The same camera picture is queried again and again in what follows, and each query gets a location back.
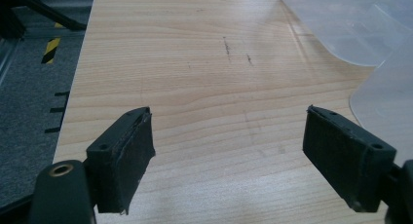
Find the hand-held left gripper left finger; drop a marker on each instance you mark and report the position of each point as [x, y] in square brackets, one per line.
[125, 159]

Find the translucent plastic sheet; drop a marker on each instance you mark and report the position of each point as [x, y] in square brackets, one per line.
[388, 104]
[350, 26]

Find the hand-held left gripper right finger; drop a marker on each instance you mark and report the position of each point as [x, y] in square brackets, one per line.
[344, 156]

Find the black metal stand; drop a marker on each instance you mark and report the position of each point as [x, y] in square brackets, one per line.
[35, 9]

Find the yellow black hazard tape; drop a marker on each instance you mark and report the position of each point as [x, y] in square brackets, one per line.
[51, 50]

